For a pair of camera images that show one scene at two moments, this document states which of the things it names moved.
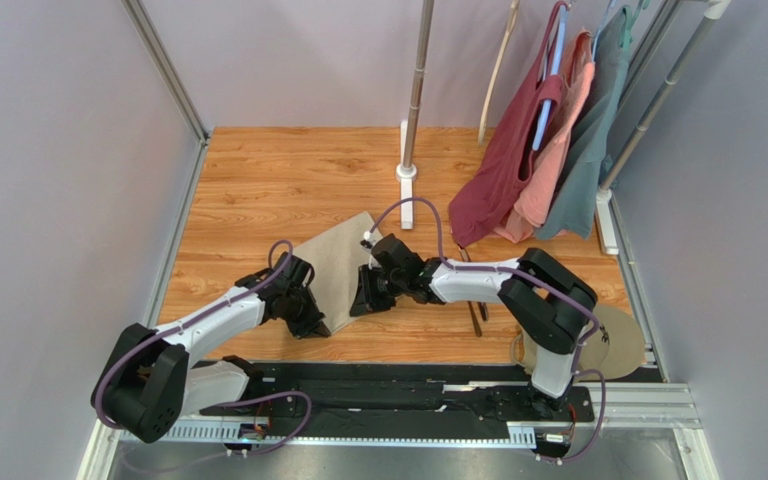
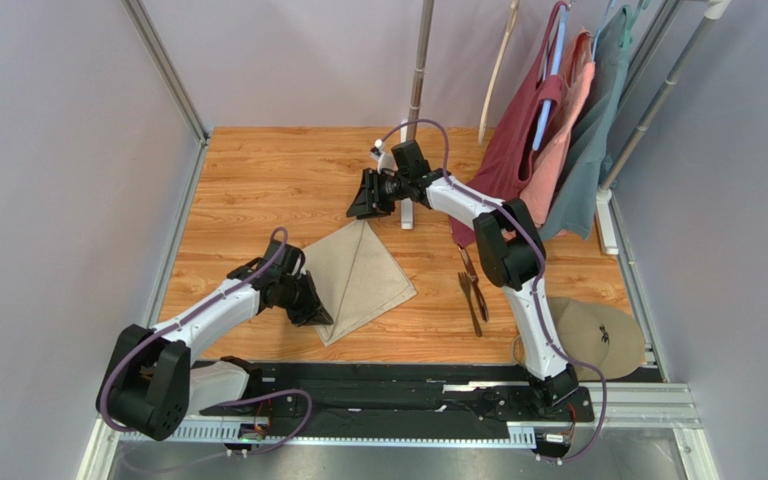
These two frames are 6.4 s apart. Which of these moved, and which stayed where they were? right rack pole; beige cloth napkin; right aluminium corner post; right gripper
Moved: right gripper
Stayed: right rack pole; beige cloth napkin; right aluminium corner post
